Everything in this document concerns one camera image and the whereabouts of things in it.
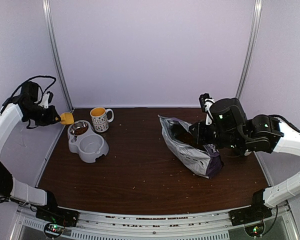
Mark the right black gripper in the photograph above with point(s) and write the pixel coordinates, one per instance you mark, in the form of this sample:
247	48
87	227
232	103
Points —
199	136

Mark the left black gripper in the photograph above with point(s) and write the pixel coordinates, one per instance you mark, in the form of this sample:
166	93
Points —
51	119

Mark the yellow plastic scoop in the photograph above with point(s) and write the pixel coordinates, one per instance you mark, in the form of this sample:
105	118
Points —
66	118

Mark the purple pet food bag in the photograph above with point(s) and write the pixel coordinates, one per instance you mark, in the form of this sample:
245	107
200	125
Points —
203	160

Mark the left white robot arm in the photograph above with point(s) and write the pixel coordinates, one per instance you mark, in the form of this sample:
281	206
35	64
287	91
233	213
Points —
25	107

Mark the brown pet food kibble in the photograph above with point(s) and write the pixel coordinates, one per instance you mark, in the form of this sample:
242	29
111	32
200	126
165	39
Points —
79	131

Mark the grey double pet feeder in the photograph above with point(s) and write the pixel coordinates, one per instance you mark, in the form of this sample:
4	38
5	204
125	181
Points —
89	146

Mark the patterned mug yellow inside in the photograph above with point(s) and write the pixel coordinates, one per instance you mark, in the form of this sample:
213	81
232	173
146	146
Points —
101	117

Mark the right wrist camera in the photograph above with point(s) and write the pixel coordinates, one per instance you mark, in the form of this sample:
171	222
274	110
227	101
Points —
205	103

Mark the front aluminium rail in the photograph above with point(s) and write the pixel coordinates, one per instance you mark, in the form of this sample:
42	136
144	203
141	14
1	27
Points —
213	225

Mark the left aluminium frame post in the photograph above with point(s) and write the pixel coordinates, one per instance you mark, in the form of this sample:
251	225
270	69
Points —
55	53

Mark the aluminium frame post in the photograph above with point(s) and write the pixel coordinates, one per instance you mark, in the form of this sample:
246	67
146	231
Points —
55	53
254	28

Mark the right aluminium frame post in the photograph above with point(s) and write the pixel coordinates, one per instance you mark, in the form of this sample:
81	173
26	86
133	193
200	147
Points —
254	28

